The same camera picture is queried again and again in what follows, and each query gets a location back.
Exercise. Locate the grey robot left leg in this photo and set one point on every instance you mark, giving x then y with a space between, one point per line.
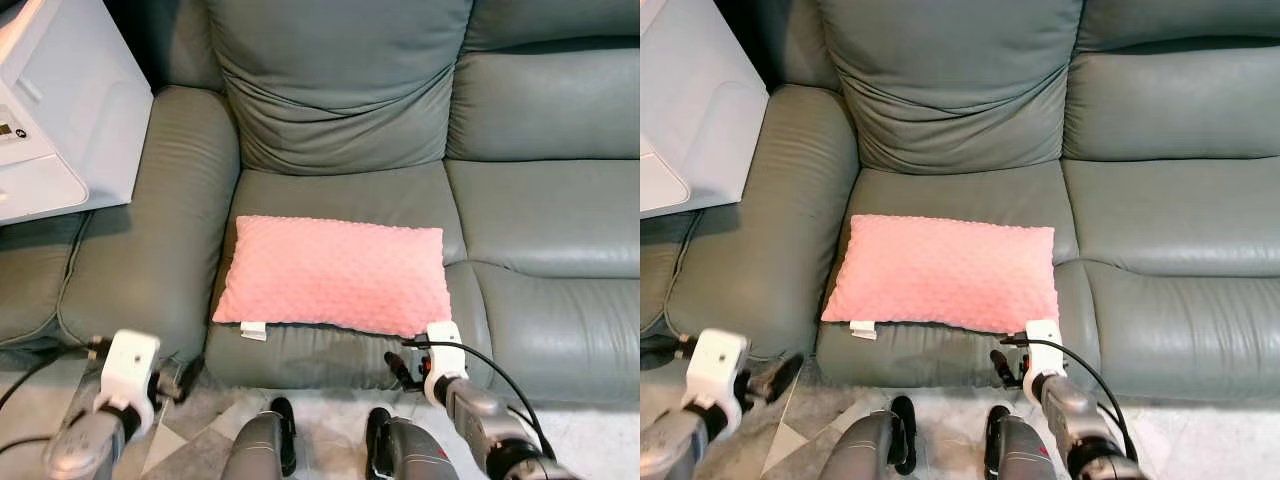
255 445
865 445

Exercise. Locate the white appliance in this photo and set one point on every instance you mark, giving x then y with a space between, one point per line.
80 100
700 100

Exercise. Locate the grey robot right leg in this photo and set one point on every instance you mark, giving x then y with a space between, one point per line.
1025 450
415 450

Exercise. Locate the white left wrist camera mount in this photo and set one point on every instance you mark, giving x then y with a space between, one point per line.
130 365
718 365

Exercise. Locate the green leather sofa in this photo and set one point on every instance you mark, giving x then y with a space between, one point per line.
540 230
1170 230

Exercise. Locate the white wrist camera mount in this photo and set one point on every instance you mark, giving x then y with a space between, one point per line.
445 345
1044 345
130 365
718 365

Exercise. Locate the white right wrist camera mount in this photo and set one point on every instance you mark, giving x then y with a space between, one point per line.
1044 345
445 345

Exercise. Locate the grey robot leg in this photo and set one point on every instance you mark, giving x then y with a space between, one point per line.
865 445
1025 450
415 450
255 445

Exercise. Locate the pink dotted pillow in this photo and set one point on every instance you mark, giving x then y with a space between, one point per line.
940 272
330 275

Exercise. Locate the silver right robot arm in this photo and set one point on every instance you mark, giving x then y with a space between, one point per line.
1075 410
480 415

